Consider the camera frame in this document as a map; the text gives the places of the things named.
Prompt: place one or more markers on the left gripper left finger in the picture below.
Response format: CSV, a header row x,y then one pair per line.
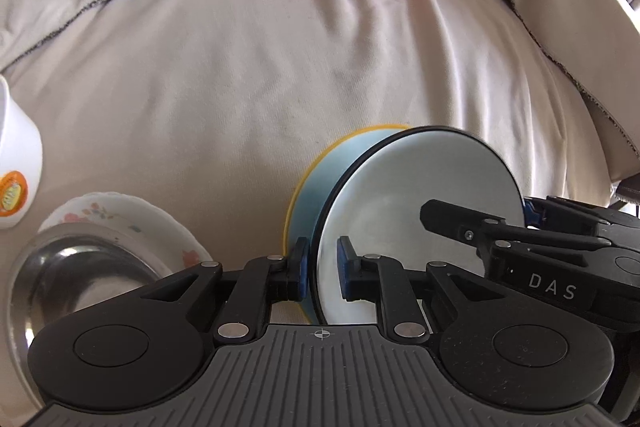
x,y
250,293

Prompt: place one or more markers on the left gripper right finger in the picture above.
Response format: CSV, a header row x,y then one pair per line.
x,y
384,282

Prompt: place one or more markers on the white bowl yellow rim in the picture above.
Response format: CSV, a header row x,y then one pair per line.
x,y
305,208

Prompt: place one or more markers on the blue enamel bowl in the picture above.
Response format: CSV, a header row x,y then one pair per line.
x,y
377,203

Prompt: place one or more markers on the stainless steel bowl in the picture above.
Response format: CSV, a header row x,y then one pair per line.
x,y
67,268

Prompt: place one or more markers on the white plastic takeaway bowl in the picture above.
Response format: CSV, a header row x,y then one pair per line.
x,y
21,159

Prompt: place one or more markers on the floral white plate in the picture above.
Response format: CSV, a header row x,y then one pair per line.
x,y
160,241

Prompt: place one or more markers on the beige sofa cover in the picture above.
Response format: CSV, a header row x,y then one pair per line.
x,y
213,109

